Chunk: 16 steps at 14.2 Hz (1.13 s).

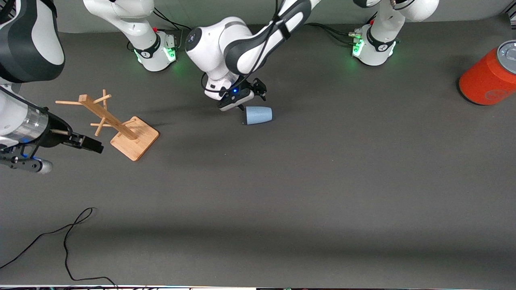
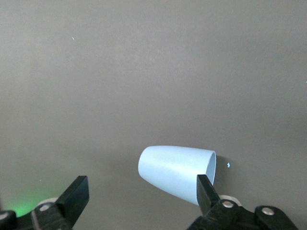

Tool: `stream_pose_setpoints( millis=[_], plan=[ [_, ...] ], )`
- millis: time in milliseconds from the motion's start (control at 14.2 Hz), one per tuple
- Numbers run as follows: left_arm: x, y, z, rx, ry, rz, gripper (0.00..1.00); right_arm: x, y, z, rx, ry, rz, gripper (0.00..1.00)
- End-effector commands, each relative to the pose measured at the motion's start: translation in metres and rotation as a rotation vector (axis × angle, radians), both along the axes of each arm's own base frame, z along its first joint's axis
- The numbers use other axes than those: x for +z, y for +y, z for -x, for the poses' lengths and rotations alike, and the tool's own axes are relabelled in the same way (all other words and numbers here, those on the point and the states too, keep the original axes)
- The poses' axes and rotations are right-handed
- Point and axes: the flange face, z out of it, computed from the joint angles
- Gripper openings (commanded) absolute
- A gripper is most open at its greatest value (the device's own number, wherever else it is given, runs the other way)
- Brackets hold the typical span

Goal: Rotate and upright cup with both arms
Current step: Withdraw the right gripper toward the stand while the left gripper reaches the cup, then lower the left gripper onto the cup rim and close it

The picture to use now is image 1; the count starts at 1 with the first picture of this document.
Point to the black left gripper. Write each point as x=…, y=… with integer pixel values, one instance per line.
x=256, y=87

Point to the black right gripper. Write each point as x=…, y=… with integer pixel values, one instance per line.
x=55, y=136

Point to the light blue cup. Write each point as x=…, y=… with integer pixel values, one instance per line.
x=259, y=115

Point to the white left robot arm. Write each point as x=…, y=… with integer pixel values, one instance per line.
x=213, y=44

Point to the wooden cup rack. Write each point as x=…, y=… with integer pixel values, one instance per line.
x=135, y=141

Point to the orange cylindrical can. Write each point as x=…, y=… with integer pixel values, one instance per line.
x=487, y=76

